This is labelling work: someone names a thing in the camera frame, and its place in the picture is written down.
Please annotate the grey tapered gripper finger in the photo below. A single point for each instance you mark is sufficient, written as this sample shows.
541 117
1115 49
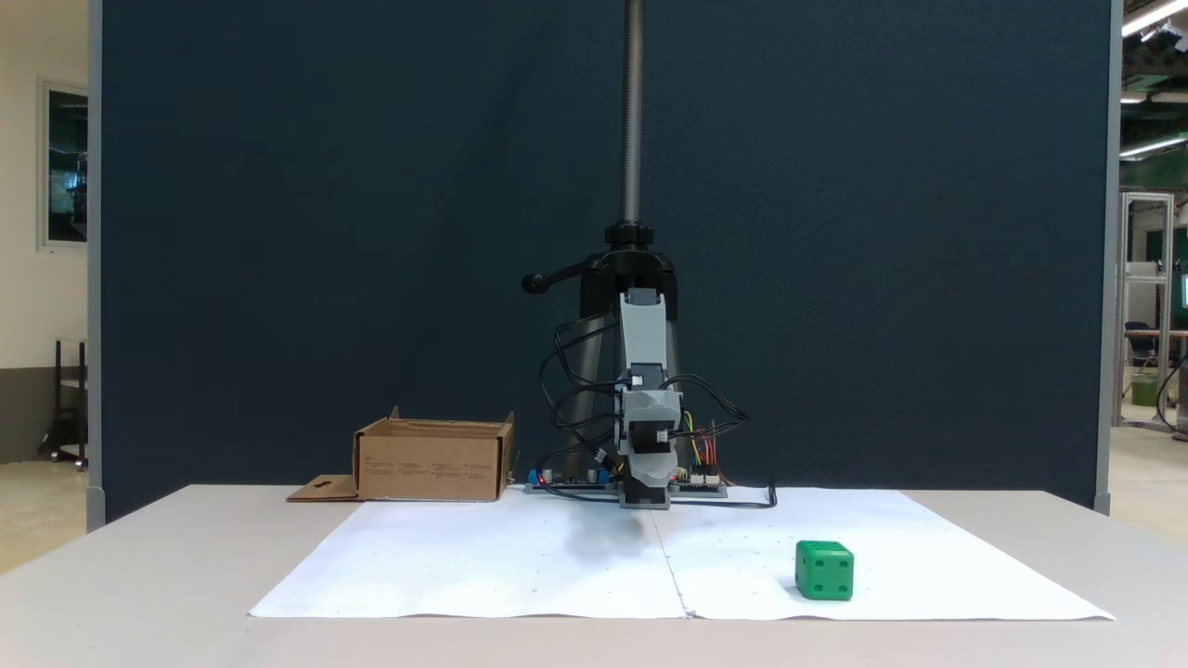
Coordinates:
648 471

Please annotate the green dice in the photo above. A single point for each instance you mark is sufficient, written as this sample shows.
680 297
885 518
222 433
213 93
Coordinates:
824 571

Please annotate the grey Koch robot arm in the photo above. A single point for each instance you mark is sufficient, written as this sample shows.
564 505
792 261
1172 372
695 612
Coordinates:
642 325

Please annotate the blue circuit board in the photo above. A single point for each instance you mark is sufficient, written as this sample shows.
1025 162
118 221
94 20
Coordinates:
575 481

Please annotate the white paper sheet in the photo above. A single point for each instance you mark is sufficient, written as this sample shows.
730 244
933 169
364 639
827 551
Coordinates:
464 557
882 557

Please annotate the brown cardboard box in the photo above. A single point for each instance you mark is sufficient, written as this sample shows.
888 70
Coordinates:
432 464

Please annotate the black tripod with metal pole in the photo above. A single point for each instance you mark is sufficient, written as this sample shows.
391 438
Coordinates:
632 139

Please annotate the dark blue partition panel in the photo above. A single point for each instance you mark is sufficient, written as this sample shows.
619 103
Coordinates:
325 232

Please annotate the black cart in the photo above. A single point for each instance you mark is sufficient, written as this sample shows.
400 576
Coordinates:
71 408

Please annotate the framed window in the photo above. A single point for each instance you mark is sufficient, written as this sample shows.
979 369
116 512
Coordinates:
65 167

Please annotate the aluminium frame rack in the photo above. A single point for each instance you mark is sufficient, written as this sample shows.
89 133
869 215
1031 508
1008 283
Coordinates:
1123 306

